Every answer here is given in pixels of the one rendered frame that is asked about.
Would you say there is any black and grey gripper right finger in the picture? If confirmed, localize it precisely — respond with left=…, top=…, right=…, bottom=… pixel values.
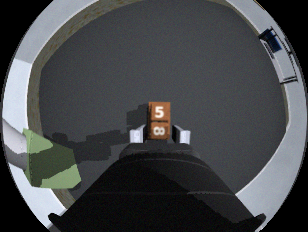
left=172, top=125, right=190, bottom=144

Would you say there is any brown number cube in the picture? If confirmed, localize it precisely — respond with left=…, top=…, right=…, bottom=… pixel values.
left=151, top=121, right=168, bottom=139
left=151, top=104, right=168, bottom=121

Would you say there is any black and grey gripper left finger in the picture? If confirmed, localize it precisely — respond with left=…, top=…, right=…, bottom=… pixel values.
left=130, top=125, right=147, bottom=143

